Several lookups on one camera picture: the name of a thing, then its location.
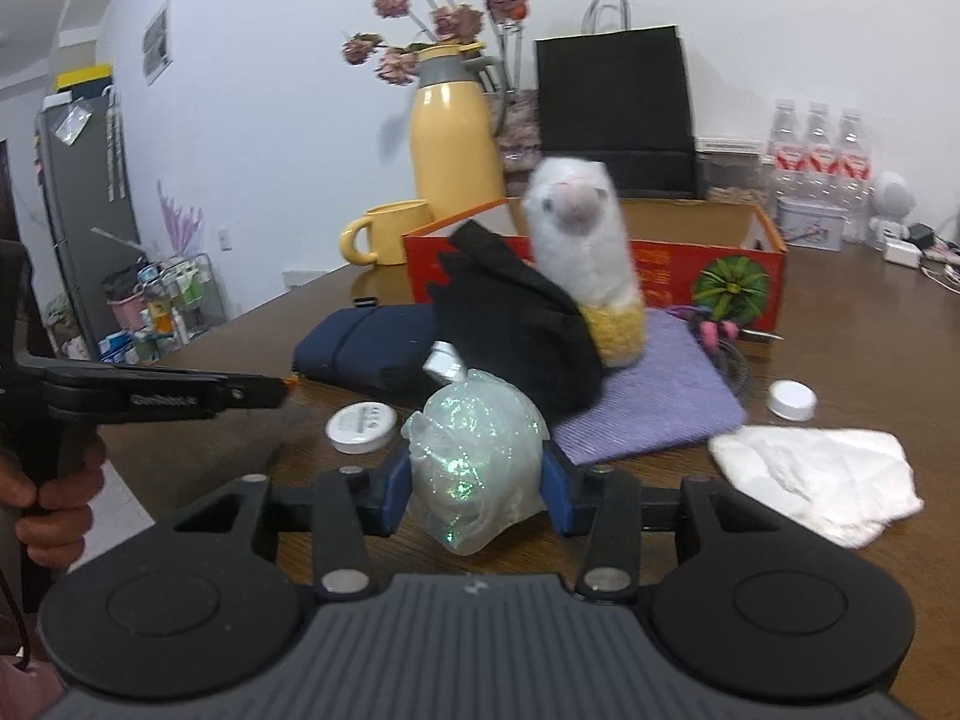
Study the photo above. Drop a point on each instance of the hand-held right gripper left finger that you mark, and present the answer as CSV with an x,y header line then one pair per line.
x,y
395,491

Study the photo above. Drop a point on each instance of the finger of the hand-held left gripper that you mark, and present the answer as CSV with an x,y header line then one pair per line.
x,y
255,391

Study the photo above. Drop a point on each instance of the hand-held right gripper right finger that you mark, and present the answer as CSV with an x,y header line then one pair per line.
x,y
559,491

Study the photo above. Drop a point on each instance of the clear glitter plastic bag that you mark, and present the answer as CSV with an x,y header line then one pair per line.
x,y
472,457

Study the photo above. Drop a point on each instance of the navy blue pouch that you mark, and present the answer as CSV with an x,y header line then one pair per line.
x,y
360,349

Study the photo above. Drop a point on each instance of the black cloth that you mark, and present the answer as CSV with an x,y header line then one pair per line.
x,y
510,322

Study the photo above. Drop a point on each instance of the red cardboard box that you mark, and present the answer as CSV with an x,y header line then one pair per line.
x,y
675,270

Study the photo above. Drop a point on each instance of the white bottle cap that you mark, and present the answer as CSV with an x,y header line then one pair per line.
x,y
791,399

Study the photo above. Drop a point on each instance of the person's left hand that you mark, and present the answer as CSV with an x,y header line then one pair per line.
x,y
67,532

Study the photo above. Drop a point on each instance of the white round lid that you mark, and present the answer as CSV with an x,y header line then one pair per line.
x,y
360,427

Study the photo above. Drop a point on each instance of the storage trolley rack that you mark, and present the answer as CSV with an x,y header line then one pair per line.
x,y
165,307

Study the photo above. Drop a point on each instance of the purple knitted cloth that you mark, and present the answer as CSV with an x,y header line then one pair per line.
x,y
660,390

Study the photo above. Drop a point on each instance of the grey refrigerator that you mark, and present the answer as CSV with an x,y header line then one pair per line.
x,y
82,225

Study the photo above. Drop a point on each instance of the yellow mug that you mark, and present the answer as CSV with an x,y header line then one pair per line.
x,y
394,236

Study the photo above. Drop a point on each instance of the white plush toy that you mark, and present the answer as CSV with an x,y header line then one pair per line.
x,y
585,255

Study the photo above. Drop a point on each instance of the white crumpled tissue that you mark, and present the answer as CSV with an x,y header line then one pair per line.
x,y
810,476

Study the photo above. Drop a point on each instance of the person's pink clothing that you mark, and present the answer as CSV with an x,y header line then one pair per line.
x,y
26,686

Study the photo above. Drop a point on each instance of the yellow thermos jug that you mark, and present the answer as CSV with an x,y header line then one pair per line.
x,y
450,150

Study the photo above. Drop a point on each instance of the yellow box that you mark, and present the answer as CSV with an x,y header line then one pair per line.
x,y
82,81

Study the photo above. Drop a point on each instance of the pink textured vase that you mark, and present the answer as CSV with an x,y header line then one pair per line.
x,y
521,135

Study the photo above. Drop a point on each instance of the clear seed container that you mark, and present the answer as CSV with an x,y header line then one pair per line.
x,y
739,180

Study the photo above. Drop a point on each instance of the printed metal tin box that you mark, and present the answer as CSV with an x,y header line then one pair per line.
x,y
810,223

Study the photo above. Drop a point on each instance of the black paper bag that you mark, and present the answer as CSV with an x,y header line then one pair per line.
x,y
615,105

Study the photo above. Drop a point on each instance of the clear water bottle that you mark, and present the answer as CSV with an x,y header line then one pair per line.
x,y
786,157
853,172
819,157

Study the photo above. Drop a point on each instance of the white charger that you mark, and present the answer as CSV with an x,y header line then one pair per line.
x,y
904,251

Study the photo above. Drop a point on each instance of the dried rose bouquet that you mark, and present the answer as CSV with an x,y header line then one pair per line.
x,y
450,19

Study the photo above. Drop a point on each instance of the white robot toy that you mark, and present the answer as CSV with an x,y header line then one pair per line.
x,y
891,202

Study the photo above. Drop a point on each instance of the black power adapter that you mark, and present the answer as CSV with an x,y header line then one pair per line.
x,y
921,235

